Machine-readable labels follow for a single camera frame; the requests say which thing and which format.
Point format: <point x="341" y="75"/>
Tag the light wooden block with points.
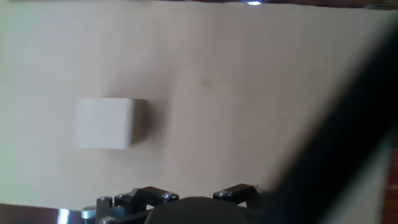
<point x="105" y="123"/>

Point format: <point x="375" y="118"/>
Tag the brown cardboard sheet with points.
<point x="217" y="93"/>

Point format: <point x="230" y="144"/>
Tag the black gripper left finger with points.
<point x="146" y="199"/>

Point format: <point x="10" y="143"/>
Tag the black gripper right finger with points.
<point x="236" y="193"/>

